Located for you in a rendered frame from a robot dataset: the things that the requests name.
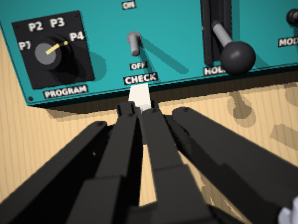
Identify teal control console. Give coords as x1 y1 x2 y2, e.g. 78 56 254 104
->
0 0 298 109

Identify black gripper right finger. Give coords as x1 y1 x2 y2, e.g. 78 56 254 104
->
139 83 298 224

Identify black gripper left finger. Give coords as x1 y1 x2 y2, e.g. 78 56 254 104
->
0 85 146 224

